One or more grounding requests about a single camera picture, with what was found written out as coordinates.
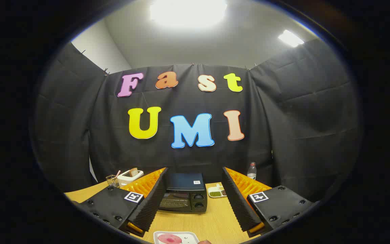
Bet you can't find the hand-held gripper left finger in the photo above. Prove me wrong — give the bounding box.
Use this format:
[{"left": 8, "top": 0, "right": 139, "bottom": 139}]
[{"left": 71, "top": 167, "right": 168, "bottom": 238}]

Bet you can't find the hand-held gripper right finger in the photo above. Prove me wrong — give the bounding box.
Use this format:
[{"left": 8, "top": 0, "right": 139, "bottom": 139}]
[{"left": 222, "top": 167, "right": 317, "bottom": 238}]

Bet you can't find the pink round meat slice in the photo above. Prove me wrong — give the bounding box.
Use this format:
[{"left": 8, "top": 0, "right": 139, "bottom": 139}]
[{"left": 157, "top": 233, "right": 182, "bottom": 244}]

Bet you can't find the black toaster oven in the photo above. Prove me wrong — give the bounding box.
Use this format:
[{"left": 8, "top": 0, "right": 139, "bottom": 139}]
[{"left": 159, "top": 173, "right": 208, "bottom": 213}]

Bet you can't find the white rectangular plate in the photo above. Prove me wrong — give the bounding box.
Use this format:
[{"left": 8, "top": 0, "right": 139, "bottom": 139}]
[{"left": 153, "top": 231, "right": 200, "bottom": 244}]

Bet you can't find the white pop-up toaster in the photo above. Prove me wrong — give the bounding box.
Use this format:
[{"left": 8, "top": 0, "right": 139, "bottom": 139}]
[{"left": 117, "top": 168, "right": 145, "bottom": 187}]

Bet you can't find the white divided dish with beans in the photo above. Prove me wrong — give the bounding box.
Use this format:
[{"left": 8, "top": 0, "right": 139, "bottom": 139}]
[{"left": 208, "top": 183, "right": 228, "bottom": 198}]

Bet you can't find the small ceiling light panel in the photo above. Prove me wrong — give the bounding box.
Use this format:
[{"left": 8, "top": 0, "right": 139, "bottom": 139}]
[{"left": 278, "top": 30, "right": 305, "bottom": 48}]

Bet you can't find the large ceiling light panel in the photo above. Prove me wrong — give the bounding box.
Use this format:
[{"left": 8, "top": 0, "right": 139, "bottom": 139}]
[{"left": 149, "top": 0, "right": 228, "bottom": 29}]

